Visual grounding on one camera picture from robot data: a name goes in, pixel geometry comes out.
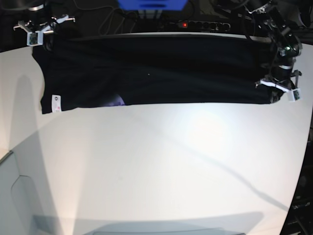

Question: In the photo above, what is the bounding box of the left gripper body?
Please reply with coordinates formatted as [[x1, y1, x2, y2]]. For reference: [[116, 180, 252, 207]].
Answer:
[[255, 70, 302, 94]]

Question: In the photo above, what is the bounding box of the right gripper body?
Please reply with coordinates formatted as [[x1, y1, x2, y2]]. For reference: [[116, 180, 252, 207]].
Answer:
[[13, 15, 75, 34]]

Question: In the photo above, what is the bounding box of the black T-shirt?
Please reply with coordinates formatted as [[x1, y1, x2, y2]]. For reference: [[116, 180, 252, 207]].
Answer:
[[32, 36, 272, 114]]

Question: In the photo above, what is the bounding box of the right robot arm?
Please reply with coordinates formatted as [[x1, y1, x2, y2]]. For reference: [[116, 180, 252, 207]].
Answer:
[[0, 0, 76, 52]]

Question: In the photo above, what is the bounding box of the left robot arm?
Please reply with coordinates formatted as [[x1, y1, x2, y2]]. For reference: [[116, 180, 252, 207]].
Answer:
[[212, 0, 303, 102]]

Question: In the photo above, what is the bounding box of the blue box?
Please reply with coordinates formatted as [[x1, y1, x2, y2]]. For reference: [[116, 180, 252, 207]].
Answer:
[[118, 0, 188, 11]]

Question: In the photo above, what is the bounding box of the black power strip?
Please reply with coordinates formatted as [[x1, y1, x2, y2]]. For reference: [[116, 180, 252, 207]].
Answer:
[[176, 21, 231, 33]]

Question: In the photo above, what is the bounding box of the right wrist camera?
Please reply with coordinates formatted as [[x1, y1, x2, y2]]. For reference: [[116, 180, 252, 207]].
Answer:
[[26, 31, 44, 47]]

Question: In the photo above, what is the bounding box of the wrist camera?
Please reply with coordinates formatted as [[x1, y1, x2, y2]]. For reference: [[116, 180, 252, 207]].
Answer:
[[287, 88, 302, 102], [26, 31, 44, 47]]

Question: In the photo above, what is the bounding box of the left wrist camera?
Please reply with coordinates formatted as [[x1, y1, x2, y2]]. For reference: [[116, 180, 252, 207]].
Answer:
[[287, 88, 302, 102]]

